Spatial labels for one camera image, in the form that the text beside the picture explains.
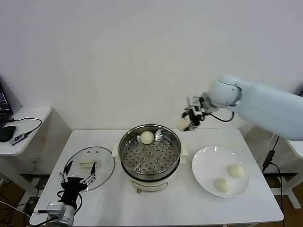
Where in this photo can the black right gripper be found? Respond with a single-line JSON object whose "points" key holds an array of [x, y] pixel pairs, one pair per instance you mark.
{"points": [[197, 114]]}

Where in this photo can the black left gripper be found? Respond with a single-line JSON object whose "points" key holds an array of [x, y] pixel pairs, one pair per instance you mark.
{"points": [[72, 189]]}

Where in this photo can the white steamed baozi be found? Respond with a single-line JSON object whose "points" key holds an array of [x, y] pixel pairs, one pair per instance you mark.
{"points": [[182, 124], [235, 171], [146, 137], [222, 186]]}

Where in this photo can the round glass pot lid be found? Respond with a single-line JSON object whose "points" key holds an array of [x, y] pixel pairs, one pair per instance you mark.
{"points": [[101, 165]]}

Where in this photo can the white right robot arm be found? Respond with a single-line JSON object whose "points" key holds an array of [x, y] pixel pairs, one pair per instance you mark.
{"points": [[260, 104]]}

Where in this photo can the perforated steel steamer basket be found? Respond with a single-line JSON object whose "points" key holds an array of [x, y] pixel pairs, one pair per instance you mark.
{"points": [[151, 163]]}

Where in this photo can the white round plate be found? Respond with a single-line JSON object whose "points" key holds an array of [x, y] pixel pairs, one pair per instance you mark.
{"points": [[208, 165]]}

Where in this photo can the small black printed device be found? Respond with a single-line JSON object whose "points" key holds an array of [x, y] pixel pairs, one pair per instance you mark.
{"points": [[18, 139]]}

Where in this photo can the cream electric cooker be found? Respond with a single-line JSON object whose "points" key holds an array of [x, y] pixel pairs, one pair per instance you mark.
{"points": [[151, 183]]}

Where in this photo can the white side table with mouse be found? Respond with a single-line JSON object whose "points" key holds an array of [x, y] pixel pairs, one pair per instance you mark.
{"points": [[30, 113]]}

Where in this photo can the black computer mouse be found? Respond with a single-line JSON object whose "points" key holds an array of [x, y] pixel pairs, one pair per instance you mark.
{"points": [[7, 133]]}

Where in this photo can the black power adapter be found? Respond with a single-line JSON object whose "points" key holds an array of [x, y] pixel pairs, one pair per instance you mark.
{"points": [[268, 160]]}

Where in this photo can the black laptop with dark screen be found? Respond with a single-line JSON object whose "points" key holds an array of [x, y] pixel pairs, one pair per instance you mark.
{"points": [[3, 104]]}

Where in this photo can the white side table with label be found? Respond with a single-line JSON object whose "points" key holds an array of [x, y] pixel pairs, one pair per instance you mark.
{"points": [[296, 146]]}

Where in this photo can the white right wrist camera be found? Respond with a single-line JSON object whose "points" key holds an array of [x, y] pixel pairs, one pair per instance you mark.
{"points": [[194, 100]]}

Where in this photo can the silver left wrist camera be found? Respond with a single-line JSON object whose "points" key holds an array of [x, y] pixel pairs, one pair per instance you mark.
{"points": [[55, 208]]}

